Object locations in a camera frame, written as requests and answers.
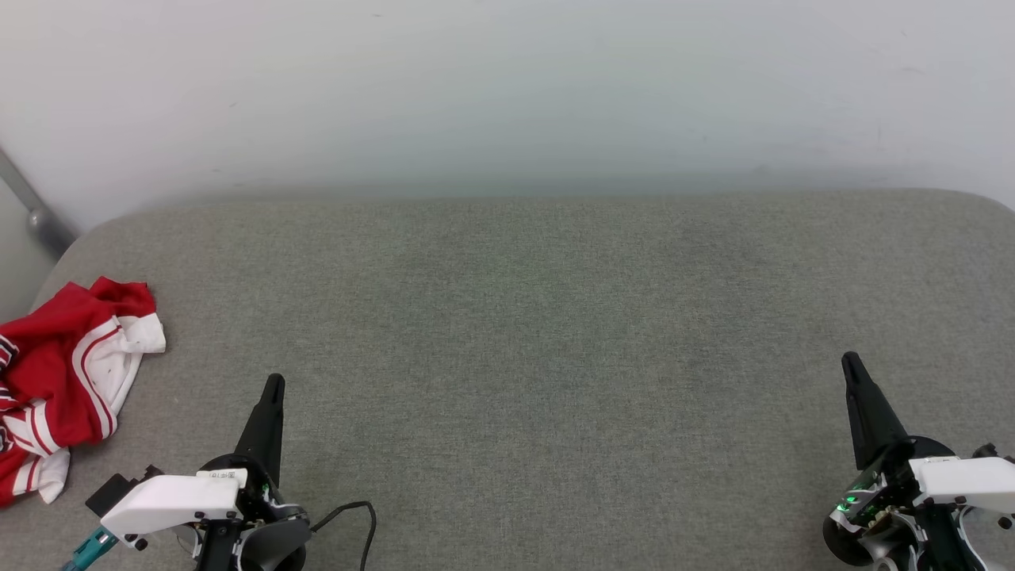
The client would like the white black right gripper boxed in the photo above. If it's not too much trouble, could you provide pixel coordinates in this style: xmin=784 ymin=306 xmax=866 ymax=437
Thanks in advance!
xmin=822 ymin=351 xmax=1015 ymax=571

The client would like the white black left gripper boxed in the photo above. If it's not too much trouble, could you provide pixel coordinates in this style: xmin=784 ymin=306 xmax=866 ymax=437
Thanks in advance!
xmin=99 ymin=374 xmax=312 ymax=571

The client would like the red white basketball jersey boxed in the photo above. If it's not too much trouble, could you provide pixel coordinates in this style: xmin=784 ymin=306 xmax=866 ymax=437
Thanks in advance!
xmin=0 ymin=276 xmax=167 ymax=508

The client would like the grey metal pole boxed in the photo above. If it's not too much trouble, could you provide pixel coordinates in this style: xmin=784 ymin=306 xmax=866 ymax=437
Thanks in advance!
xmin=0 ymin=147 xmax=80 ymax=259

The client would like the teal left camera connector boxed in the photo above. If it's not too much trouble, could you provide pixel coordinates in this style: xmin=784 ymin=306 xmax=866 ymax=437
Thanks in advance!
xmin=62 ymin=528 xmax=120 ymax=571

